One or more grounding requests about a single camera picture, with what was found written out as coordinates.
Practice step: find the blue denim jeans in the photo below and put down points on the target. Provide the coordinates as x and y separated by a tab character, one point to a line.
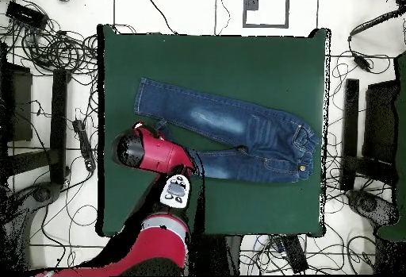
222	115

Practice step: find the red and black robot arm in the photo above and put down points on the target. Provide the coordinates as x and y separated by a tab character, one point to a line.
155	153

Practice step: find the black flat panel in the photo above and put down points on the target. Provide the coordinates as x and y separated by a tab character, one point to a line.
379	121
19	105

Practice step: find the black flat bar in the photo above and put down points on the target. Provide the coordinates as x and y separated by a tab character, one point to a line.
295	254

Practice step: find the black power strip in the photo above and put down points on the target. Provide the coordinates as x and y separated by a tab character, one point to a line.
84	143

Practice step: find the black stand bar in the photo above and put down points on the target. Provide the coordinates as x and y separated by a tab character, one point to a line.
58	115
350	124

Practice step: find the dark green table cloth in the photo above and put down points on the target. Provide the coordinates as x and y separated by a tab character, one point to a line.
222	61

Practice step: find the grey wheeled stand base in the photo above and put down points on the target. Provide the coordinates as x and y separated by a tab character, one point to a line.
368	204
41	194

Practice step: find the dark grey floor socket plate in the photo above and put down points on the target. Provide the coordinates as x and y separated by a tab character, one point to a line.
252	0

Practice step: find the green cloth piece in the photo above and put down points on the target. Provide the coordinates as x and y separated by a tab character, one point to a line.
401	131

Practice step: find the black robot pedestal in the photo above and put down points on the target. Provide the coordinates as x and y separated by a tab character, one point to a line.
215	254

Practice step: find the grey square floor frame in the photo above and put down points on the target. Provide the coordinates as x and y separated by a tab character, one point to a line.
265	25

